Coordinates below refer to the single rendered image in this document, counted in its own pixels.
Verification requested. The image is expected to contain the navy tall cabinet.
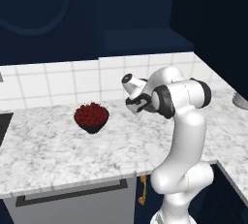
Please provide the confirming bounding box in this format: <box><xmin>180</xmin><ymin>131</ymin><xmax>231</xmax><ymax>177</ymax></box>
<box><xmin>170</xmin><ymin>0</ymin><xmax>248</xmax><ymax>102</ymax></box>

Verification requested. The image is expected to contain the grey bowl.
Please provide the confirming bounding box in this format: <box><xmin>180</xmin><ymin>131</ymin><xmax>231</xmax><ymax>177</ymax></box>
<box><xmin>232</xmin><ymin>91</ymin><xmax>248</xmax><ymax>112</ymax></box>

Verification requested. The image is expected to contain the navy base cabinet door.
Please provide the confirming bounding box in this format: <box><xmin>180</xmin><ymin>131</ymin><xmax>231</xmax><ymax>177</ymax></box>
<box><xmin>135</xmin><ymin>173</ymin><xmax>167</xmax><ymax>224</ymax></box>

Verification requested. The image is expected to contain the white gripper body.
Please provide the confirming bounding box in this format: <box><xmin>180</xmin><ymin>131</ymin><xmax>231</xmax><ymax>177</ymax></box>
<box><xmin>125</xmin><ymin>93</ymin><xmax>150</xmax><ymax>115</ymax></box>

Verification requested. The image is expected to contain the black dishwasher handle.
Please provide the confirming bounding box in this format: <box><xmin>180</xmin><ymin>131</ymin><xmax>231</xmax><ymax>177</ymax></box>
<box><xmin>15</xmin><ymin>177</ymin><xmax>129</xmax><ymax>208</ymax></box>

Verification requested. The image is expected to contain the navy corner base cabinet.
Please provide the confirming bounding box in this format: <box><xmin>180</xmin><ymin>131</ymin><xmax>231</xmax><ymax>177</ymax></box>
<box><xmin>190</xmin><ymin>162</ymin><xmax>248</xmax><ymax>224</ymax></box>

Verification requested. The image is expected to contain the grey dishwasher front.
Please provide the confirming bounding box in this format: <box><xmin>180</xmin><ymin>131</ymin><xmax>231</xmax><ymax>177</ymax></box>
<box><xmin>2</xmin><ymin>176</ymin><xmax>139</xmax><ymax>224</ymax></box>

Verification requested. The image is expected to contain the black hob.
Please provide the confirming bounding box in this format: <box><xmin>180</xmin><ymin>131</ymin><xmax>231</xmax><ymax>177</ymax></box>
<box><xmin>0</xmin><ymin>112</ymin><xmax>15</xmax><ymax>147</ymax></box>

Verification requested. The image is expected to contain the black bowl of red berries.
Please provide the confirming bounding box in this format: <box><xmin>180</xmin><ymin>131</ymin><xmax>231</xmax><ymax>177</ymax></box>
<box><xmin>73</xmin><ymin>101</ymin><xmax>110</xmax><ymax>135</ymax></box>

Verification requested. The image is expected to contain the navy arched wall cabinet door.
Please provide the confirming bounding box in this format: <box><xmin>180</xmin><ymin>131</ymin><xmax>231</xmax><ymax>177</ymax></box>
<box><xmin>0</xmin><ymin>0</ymin><xmax>100</xmax><ymax>66</ymax></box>

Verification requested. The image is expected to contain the gold cabinet handle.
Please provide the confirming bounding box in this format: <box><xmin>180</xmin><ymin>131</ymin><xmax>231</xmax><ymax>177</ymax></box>
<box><xmin>138</xmin><ymin>175</ymin><xmax>148</xmax><ymax>207</ymax></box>

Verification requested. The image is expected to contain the navy open wall cabinet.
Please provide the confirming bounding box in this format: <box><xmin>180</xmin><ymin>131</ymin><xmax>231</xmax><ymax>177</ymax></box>
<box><xmin>95</xmin><ymin>0</ymin><xmax>196</xmax><ymax>58</ymax></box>

